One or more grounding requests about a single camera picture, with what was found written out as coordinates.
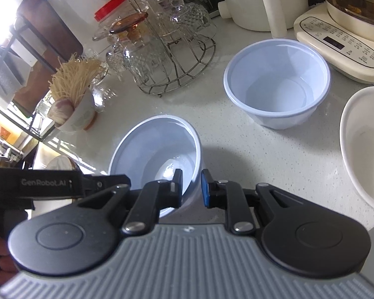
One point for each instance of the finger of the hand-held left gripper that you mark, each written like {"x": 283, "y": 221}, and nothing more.
{"x": 112, "y": 180}

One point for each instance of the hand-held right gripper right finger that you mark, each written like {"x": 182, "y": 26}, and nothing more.
{"x": 205, "y": 190}

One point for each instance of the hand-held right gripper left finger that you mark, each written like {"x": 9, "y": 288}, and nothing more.
{"x": 177, "y": 190}

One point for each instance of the bluish white plastic bowl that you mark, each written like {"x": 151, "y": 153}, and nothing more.
{"x": 155, "y": 149}
{"x": 277, "y": 84}

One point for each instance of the white ceramic bowl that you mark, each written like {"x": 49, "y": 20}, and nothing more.
{"x": 367, "y": 149}

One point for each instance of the orange detergent bottle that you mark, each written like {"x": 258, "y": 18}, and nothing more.
{"x": 0, "y": 129}

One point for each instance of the clear glass tumbler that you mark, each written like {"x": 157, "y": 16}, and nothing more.
{"x": 44, "y": 115}

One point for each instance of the white bowl with orange foot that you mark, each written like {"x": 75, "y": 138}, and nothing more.
{"x": 81, "y": 115}

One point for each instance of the garlic bulb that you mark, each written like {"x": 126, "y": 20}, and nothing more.
{"x": 62, "y": 109}

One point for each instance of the dried noodle bundle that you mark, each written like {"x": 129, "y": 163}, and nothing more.
{"x": 74, "y": 78}

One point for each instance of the black dish rack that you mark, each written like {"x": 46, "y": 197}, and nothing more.
{"x": 37, "y": 52}

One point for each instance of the cluster of crystal glass cups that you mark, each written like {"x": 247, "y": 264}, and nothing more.
{"x": 149, "y": 53}

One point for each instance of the dark wooden cutting board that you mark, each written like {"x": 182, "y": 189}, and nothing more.
{"x": 50, "y": 28}

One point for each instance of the white electric cooker pot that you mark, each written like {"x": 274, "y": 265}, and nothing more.
{"x": 252, "y": 3}

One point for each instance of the cream kettle base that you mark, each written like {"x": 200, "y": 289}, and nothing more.
{"x": 330, "y": 37}

